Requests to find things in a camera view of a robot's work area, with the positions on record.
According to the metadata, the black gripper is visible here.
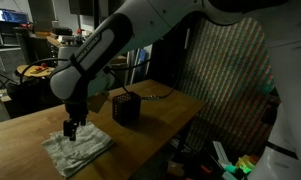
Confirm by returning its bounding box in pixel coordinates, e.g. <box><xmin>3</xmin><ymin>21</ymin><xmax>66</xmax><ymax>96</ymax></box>
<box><xmin>63</xmin><ymin>102</ymin><xmax>88</xmax><ymax>141</ymax></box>

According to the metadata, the grey cloth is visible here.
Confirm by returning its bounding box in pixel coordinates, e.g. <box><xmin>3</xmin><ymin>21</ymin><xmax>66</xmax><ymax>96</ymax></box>
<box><xmin>42</xmin><ymin>122</ymin><xmax>113</xmax><ymax>178</ymax></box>

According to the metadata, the black perforated box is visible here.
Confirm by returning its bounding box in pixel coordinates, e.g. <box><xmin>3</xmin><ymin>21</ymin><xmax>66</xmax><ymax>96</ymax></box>
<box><xmin>112</xmin><ymin>92</ymin><xmax>141</xmax><ymax>126</ymax></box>

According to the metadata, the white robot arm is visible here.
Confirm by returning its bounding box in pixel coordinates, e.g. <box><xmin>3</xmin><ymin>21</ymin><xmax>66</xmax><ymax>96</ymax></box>
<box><xmin>51</xmin><ymin>0</ymin><xmax>301</xmax><ymax>180</ymax></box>

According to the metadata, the round wooden stool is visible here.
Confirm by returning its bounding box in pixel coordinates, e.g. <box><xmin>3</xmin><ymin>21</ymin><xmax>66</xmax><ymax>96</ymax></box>
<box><xmin>17</xmin><ymin>65</ymin><xmax>53</xmax><ymax>77</ymax></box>

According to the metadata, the black vertical pole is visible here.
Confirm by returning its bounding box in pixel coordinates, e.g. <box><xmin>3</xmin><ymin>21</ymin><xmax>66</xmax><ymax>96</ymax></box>
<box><xmin>93</xmin><ymin>0</ymin><xmax>100</xmax><ymax>30</ymax></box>

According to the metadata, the lit computer monitor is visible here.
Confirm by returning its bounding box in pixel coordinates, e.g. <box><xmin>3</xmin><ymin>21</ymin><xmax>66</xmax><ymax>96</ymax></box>
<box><xmin>0</xmin><ymin>9</ymin><xmax>29</xmax><ymax>24</ymax></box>

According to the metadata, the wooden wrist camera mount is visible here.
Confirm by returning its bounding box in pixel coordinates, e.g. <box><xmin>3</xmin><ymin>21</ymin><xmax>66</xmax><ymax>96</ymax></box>
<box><xmin>87</xmin><ymin>92</ymin><xmax>109</xmax><ymax>113</ymax></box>

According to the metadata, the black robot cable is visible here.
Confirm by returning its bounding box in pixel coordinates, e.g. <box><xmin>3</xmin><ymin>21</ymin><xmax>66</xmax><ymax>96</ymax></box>
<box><xmin>103</xmin><ymin>19</ymin><xmax>194</xmax><ymax>102</ymax></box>

